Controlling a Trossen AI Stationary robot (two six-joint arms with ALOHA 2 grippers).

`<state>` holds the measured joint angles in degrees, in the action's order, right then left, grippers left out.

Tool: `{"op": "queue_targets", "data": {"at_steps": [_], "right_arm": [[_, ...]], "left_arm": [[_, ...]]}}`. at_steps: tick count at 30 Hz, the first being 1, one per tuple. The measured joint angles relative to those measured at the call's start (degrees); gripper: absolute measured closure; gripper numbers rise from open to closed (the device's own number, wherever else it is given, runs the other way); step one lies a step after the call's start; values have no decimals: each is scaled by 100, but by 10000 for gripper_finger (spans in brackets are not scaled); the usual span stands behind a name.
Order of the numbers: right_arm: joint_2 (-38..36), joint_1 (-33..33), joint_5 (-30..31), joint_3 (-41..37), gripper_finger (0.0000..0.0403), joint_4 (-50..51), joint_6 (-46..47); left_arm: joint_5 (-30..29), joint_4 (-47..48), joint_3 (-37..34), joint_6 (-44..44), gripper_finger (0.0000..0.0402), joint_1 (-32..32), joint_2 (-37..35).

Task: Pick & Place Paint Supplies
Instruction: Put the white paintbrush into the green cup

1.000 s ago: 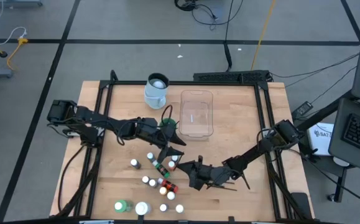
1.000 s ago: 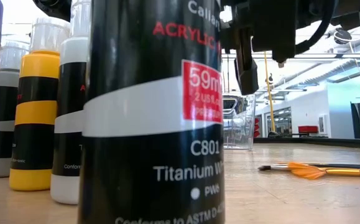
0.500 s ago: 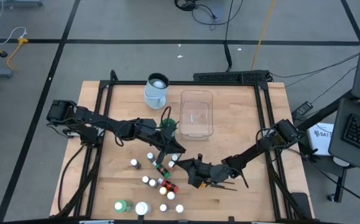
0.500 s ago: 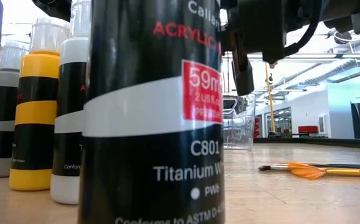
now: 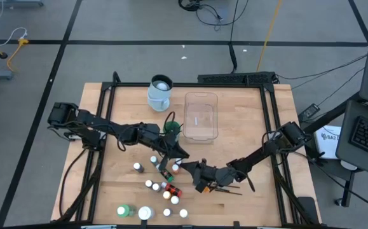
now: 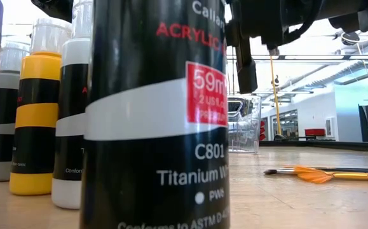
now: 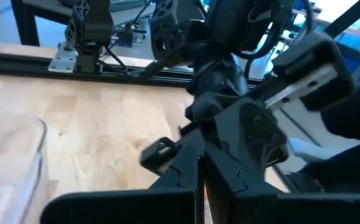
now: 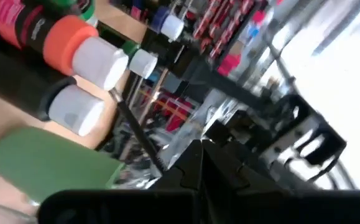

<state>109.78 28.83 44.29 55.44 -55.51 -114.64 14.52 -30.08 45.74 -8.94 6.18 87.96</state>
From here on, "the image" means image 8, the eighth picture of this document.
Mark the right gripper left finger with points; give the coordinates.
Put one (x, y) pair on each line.
(189, 174)

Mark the green plastic cup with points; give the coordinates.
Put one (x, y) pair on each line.
(52, 161)

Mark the red storage rack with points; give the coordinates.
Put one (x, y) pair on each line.
(217, 25)

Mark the orange paint bottle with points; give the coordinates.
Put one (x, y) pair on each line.
(67, 43)

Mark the black aluminium table frame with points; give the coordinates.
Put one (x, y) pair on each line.
(229, 85)

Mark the purple paint bottle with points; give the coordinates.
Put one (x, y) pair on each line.
(173, 27)

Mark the red storage bins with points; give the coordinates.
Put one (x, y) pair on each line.
(176, 118)

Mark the black-bristle brush silver ferrule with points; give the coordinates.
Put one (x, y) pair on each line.
(136, 130)

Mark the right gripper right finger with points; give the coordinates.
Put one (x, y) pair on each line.
(226, 177)

